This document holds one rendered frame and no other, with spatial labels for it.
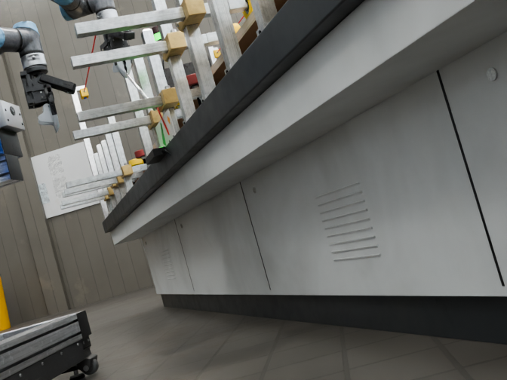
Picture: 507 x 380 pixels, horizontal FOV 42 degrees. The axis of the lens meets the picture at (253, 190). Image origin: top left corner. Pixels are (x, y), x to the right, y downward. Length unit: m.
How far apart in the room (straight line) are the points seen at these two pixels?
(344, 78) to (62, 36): 9.28
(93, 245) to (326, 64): 8.76
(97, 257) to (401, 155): 8.58
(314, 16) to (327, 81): 0.13
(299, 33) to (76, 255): 8.89
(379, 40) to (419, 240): 0.54
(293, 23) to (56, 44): 9.22
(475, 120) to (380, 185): 0.37
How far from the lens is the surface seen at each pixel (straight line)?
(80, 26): 1.77
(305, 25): 1.13
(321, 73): 1.20
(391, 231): 1.51
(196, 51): 1.83
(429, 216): 1.37
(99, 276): 9.81
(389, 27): 0.99
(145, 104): 2.25
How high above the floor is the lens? 0.33
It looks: 4 degrees up
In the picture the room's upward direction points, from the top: 16 degrees counter-clockwise
